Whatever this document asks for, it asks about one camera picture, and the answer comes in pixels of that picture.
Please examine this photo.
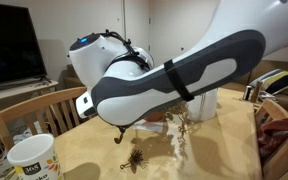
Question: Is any brown star-shaped ornament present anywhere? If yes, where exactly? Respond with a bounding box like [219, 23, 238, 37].
[119, 149, 149, 174]

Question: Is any white napkin under plant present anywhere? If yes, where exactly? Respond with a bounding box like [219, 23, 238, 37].
[133, 119, 167, 134]

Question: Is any potted green trailing plant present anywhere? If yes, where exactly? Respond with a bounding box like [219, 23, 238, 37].
[143, 101, 194, 158]

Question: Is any tall white printed canister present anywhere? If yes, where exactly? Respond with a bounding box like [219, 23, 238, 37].
[6, 133, 65, 180]

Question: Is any white paper towel roll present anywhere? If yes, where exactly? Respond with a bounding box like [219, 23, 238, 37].
[187, 87, 219, 122]

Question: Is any wooden slat-back chair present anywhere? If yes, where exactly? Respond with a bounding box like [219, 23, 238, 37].
[0, 86, 97, 153]

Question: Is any white television stand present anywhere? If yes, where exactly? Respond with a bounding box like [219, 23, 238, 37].
[0, 79, 59, 104]

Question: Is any silver shaker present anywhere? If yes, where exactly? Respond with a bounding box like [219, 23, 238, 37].
[242, 84, 254, 101]

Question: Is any black flat screen television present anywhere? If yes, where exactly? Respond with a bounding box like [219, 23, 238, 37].
[0, 2, 48, 87]

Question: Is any red patterned cloth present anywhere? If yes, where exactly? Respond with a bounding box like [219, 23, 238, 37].
[257, 118, 288, 158]

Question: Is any striped cushion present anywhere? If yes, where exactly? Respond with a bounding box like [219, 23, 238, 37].
[248, 68, 288, 96]

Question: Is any brown sofa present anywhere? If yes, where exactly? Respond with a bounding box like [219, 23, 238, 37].
[63, 59, 288, 114]

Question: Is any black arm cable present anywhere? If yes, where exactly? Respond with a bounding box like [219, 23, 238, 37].
[101, 29, 152, 73]

